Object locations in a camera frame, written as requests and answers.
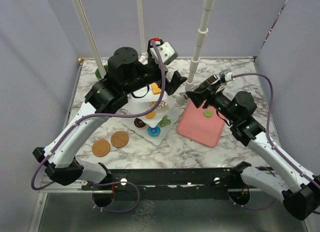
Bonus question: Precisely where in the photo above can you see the blue frosted donut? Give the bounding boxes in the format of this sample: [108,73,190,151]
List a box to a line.
[147,126,161,138]

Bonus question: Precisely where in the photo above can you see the white tiered serving stand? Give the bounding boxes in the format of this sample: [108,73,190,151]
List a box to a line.
[123,85,183,145]

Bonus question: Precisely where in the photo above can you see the white pvc frame right pole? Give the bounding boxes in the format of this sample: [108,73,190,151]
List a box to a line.
[185,0,216,90]

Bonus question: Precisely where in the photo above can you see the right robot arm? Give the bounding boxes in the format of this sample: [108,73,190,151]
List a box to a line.
[185,73,320,221]

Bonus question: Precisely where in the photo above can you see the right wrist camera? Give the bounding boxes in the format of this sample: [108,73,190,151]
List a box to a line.
[218,69,233,83]

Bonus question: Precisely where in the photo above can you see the white pvc frame pole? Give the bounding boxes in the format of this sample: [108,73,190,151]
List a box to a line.
[136,0,148,63]
[185,0,216,90]
[71,0,106,76]

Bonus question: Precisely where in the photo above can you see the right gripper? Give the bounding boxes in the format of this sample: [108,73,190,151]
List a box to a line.
[187,79,239,123]

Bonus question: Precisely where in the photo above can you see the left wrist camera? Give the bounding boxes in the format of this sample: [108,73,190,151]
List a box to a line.
[149,37,178,65]

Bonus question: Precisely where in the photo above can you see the chocolate swiss roll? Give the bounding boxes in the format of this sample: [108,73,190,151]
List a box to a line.
[158,101,168,109]

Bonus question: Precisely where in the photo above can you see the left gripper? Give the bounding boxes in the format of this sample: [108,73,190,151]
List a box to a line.
[124,57,188,94]

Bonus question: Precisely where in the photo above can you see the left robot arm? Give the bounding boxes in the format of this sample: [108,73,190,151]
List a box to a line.
[33,40,187,190]

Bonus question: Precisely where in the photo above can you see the white pvc frame middle pole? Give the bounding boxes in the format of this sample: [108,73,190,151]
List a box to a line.
[136,0,148,63]

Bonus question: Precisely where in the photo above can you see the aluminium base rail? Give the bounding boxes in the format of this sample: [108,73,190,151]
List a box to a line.
[39,171,305,194]

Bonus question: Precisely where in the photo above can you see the green round pastry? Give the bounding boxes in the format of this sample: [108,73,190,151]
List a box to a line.
[203,110,213,118]

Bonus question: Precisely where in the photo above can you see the yellow round biscuit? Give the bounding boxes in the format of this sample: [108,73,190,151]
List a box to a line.
[145,111,156,119]

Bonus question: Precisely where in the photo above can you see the green ceramic mug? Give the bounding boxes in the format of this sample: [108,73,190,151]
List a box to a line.
[95,65,109,81]

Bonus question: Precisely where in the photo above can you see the white pvc frame left pole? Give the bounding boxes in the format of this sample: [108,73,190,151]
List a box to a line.
[71,0,106,76]

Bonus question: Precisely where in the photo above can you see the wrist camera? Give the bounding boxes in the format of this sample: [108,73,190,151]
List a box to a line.
[149,37,178,65]
[218,69,233,83]

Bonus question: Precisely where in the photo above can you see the pink serving tray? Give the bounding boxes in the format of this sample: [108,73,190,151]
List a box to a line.
[176,102,226,147]

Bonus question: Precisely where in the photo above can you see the wooden coaster near stand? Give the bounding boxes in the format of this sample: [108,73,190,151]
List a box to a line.
[110,131,129,148]

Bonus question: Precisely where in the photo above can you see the wooden coaster near edge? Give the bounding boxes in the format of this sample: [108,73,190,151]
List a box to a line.
[91,139,111,157]

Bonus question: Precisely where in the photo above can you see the chocolate donut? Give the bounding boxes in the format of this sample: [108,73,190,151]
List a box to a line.
[133,118,146,129]

